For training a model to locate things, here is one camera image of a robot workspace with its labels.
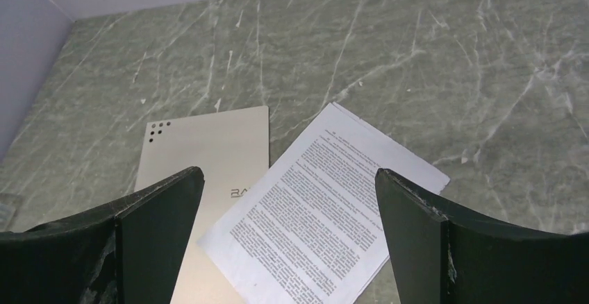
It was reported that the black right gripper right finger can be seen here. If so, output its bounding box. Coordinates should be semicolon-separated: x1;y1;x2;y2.
375;169;588;303

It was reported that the printed white paper sheet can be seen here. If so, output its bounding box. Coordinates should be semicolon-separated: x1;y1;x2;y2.
332;102;450;303
198;103;450;303

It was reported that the printed white paper sheet lower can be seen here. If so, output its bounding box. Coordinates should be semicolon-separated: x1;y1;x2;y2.
332;102;450;303

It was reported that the printed white paper sheet top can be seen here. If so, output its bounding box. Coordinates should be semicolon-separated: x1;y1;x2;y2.
198;103;450;303

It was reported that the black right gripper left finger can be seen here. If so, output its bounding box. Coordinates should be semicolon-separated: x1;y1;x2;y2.
1;167;205;303

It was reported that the beige folder with black inside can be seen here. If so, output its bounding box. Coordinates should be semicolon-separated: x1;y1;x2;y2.
134;105;269;303

